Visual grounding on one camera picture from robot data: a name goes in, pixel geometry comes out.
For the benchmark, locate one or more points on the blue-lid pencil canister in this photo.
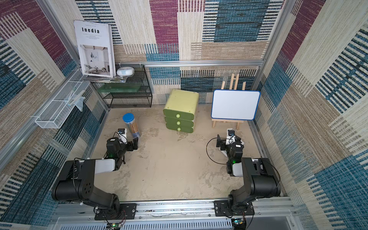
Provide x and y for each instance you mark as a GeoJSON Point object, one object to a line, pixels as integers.
{"type": "Point", "coordinates": [129, 120]}

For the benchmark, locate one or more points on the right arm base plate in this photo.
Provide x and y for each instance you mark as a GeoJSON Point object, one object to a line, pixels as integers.
{"type": "Point", "coordinates": [222, 208]}

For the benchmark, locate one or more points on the Inedia magazine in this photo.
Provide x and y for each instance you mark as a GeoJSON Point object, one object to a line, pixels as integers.
{"type": "Point", "coordinates": [95, 47]}

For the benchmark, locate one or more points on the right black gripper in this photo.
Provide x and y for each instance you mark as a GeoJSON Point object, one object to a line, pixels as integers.
{"type": "Point", "coordinates": [219, 141]}

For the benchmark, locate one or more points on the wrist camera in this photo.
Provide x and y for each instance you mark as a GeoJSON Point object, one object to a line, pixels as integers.
{"type": "Point", "coordinates": [231, 136]}
{"type": "Point", "coordinates": [122, 135]}

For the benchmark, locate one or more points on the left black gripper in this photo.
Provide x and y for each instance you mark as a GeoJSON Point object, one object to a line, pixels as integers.
{"type": "Point", "coordinates": [130, 148]}

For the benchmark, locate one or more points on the white oval case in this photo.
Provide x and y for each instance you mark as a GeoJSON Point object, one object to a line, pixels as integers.
{"type": "Point", "coordinates": [125, 71]}

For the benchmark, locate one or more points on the black wire shelf rack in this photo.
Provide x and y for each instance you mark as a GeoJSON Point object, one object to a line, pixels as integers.
{"type": "Point", "coordinates": [142, 98]}

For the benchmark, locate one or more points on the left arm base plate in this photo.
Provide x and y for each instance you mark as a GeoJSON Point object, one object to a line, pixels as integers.
{"type": "Point", "coordinates": [125, 211]}

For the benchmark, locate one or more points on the green three-drawer cabinet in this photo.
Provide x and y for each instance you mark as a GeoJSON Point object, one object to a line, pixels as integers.
{"type": "Point", "coordinates": [180, 110]}

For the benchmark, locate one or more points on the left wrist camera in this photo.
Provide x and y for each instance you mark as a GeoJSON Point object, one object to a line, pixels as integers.
{"type": "Point", "coordinates": [122, 135]}

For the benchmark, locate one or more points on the white calculator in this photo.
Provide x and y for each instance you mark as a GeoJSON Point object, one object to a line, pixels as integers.
{"type": "Point", "coordinates": [224, 152]}

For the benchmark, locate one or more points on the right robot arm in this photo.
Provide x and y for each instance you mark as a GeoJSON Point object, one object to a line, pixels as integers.
{"type": "Point", "coordinates": [260, 179]}

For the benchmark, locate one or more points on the green sheet on shelf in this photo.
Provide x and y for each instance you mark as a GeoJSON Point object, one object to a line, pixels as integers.
{"type": "Point", "coordinates": [119, 88]}

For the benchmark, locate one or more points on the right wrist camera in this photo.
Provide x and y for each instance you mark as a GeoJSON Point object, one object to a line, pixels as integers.
{"type": "Point", "coordinates": [231, 136]}

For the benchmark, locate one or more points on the small whiteboard on easel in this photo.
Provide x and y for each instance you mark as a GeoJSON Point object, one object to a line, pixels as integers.
{"type": "Point", "coordinates": [233, 105]}

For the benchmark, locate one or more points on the white wire basket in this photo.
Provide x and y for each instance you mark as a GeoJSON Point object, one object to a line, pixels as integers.
{"type": "Point", "coordinates": [60, 107]}

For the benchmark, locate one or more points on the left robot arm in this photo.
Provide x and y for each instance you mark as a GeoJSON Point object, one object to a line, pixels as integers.
{"type": "Point", "coordinates": [75, 182]}

